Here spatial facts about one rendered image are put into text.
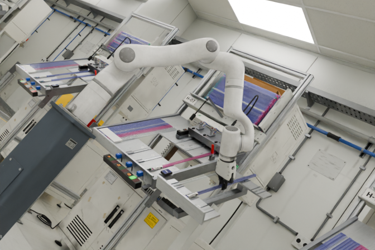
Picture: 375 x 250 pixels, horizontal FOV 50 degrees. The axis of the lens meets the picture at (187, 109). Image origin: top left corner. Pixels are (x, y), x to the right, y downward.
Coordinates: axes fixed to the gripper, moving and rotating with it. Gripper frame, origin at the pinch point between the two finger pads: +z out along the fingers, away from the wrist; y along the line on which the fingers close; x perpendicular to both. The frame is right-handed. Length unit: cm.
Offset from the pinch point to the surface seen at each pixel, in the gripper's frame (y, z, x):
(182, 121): 85, 9, -43
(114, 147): 68, 6, 22
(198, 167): 27.7, 7.2, -8.5
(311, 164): 59, 75, -190
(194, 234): -3.1, 20.6, 18.7
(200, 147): 47, 9, -28
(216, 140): 42, 3, -35
